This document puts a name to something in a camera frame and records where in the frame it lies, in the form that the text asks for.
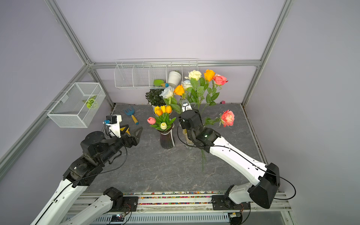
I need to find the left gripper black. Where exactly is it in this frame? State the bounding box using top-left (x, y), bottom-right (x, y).
top-left (97, 123), bottom-right (143, 165)

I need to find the cream tulip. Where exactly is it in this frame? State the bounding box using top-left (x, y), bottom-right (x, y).
top-left (159, 122), bottom-right (168, 131)

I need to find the yellow tulip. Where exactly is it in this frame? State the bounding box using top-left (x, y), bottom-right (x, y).
top-left (154, 106), bottom-right (162, 124)
top-left (160, 106), bottom-right (167, 122)

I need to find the pink tulip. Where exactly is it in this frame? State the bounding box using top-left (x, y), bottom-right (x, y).
top-left (147, 117), bottom-right (159, 128)

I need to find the white rose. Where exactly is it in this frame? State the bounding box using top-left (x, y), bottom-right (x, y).
top-left (181, 80), bottom-right (193, 90)

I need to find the pink rose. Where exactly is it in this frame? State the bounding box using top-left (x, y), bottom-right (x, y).
top-left (202, 74), bottom-right (229, 113)
top-left (205, 110), bottom-right (235, 127)

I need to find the orange rose tall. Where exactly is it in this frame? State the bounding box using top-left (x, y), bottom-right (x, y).
top-left (199, 70), bottom-right (216, 107)

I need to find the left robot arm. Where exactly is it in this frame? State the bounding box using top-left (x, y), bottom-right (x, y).
top-left (32, 127), bottom-right (143, 225)

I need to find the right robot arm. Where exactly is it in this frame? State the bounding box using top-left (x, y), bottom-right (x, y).
top-left (179, 110), bottom-right (280, 209)

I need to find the yellow wavy glass vase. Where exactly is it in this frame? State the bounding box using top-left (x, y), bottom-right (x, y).
top-left (178, 124), bottom-right (195, 148)

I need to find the yellow toy shovel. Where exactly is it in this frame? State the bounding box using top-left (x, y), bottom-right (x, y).
top-left (120, 125), bottom-right (131, 136)

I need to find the dark red glass vase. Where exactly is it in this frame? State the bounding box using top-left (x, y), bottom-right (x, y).
top-left (160, 125), bottom-right (175, 149)

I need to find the blue toy rake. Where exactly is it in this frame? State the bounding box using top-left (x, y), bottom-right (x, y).
top-left (124, 107), bottom-right (139, 125)

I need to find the potted green plant white pot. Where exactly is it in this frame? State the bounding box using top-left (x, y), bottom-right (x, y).
top-left (145, 89), bottom-right (166, 107)

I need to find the white empty flower pot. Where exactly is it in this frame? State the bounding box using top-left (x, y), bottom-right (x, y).
top-left (167, 71), bottom-right (182, 87)

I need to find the green toy trowel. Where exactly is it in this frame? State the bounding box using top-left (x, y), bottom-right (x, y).
top-left (153, 79), bottom-right (169, 87)

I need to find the white wire side basket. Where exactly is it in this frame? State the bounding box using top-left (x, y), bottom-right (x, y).
top-left (47, 82), bottom-right (106, 128)

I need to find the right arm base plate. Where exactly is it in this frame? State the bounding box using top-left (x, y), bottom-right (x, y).
top-left (211, 195), bottom-right (251, 211)

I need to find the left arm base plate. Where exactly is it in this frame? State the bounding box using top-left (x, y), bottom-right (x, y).
top-left (111, 196), bottom-right (139, 212)

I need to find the white wire wall shelf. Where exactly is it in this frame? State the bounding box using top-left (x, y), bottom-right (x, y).
top-left (114, 58), bottom-right (198, 89)

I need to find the aluminium rail frame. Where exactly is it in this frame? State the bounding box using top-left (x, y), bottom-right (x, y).
top-left (53, 191), bottom-right (296, 225)

